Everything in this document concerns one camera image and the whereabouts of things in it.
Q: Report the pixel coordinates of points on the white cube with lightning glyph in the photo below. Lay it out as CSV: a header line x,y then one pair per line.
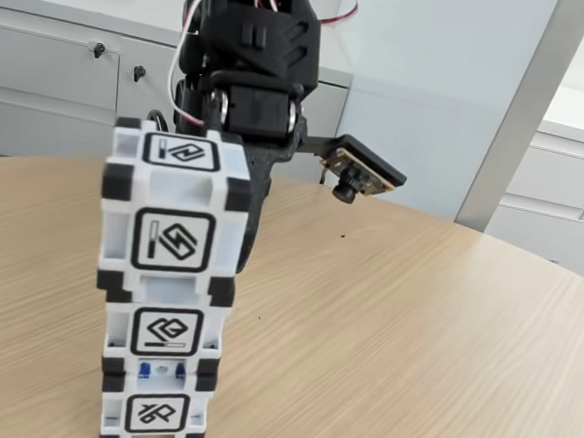
x,y
172,241

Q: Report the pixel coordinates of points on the white cube with diamond glyph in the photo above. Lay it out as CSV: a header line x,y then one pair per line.
x,y
166,330

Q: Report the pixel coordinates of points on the black table clamp with knob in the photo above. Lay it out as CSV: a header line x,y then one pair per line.
x,y
152,114

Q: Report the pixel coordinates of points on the black cabinet lock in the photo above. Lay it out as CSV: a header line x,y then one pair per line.
x,y
139,72
99,50

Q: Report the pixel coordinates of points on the white low cabinet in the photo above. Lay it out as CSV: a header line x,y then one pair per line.
x,y
41,71

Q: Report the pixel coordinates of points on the white cube with blue LEDs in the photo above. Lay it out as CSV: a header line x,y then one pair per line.
x,y
155,412

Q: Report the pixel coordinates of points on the grey metal pillar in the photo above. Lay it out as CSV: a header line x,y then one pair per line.
x,y
524,120

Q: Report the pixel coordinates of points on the white drawer cabinet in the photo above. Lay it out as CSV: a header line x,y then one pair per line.
x,y
555,187

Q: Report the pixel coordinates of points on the black gripper camera module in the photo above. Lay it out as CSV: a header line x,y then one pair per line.
x,y
371,167

